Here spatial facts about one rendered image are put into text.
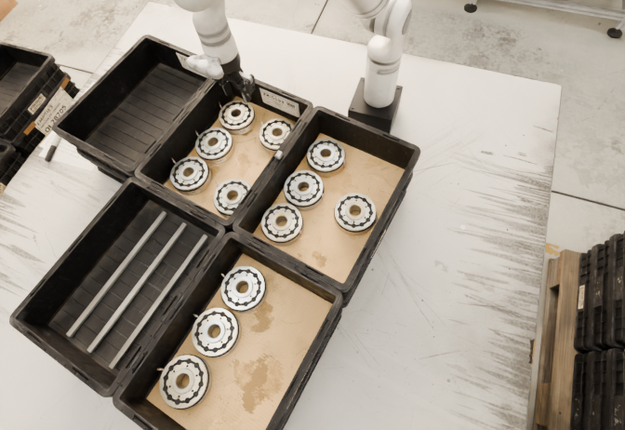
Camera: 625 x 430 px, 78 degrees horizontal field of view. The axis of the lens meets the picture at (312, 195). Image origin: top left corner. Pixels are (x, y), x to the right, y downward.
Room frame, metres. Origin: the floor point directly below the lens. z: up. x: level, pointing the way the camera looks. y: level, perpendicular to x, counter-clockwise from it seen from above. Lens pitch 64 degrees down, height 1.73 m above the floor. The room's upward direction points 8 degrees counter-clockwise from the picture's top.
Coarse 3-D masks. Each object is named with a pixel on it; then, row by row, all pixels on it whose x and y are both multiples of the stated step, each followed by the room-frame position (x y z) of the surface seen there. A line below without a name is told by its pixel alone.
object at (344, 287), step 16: (336, 112) 0.63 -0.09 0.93; (304, 128) 0.59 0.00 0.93; (368, 128) 0.56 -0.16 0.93; (288, 144) 0.55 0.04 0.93; (400, 144) 0.50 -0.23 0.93; (416, 160) 0.45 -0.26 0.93; (272, 176) 0.47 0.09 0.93; (256, 192) 0.43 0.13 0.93; (400, 192) 0.38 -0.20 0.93; (384, 208) 0.34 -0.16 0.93; (256, 240) 0.31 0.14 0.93; (368, 240) 0.27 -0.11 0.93; (288, 256) 0.26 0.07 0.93; (320, 272) 0.22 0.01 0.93; (352, 272) 0.21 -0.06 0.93; (336, 288) 0.18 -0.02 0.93
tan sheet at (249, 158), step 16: (256, 112) 0.75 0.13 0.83; (272, 112) 0.74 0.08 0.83; (256, 128) 0.69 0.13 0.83; (240, 144) 0.64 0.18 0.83; (256, 144) 0.63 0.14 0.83; (240, 160) 0.59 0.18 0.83; (256, 160) 0.58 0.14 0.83; (224, 176) 0.54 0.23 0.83; (240, 176) 0.54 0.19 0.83; (256, 176) 0.53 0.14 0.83; (176, 192) 0.52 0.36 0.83; (208, 192) 0.50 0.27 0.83; (208, 208) 0.45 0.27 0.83
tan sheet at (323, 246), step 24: (360, 168) 0.51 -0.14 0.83; (384, 168) 0.50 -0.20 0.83; (336, 192) 0.45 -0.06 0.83; (360, 192) 0.44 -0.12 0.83; (384, 192) 0.43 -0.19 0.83; (312, 216) 0.39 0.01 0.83; (264, 240) 0.34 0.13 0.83; (312, 240) 0.33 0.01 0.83; (336, 240) 0.32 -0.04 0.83; (360, 240) 0.31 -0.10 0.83; (312, 264) 0.27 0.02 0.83; (336, 264) 0.26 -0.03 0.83
